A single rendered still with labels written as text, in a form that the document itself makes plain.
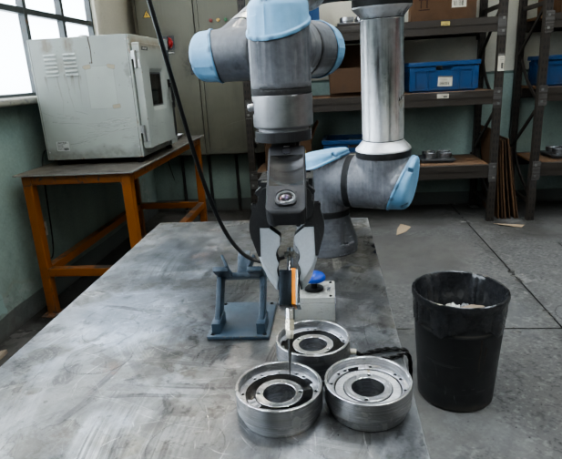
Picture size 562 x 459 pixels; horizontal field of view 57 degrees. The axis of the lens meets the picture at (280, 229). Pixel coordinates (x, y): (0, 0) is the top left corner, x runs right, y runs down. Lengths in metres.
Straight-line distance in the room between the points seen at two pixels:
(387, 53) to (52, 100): 2.23
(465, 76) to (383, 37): 3.19
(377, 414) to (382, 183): 0.57
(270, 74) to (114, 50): 2.27
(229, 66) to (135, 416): 0.49
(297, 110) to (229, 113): 3.83
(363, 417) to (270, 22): 0.46
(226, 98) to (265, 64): 3.82
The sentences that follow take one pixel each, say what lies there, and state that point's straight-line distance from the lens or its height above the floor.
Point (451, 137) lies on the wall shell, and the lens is 4.75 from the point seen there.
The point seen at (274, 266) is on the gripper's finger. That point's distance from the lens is 0.68.
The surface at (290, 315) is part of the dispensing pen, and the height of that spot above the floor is 0.90.
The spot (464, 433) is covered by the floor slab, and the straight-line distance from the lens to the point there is 1.98.
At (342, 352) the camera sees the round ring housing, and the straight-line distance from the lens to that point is 0.72.
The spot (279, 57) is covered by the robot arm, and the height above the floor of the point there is 1.22.
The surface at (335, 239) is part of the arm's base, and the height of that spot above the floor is 0.84.
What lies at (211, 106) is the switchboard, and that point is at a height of 0.96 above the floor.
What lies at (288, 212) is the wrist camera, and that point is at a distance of 0.57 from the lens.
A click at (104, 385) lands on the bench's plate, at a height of 0.80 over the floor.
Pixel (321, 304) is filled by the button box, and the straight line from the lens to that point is 0.86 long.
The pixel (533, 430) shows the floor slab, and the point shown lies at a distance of 2.06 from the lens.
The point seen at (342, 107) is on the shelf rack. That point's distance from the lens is 4.02.
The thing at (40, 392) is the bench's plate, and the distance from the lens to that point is 0.81.
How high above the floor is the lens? 1.20
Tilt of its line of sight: 17 degrees down
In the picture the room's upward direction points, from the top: 3 degrees counter-clockwise
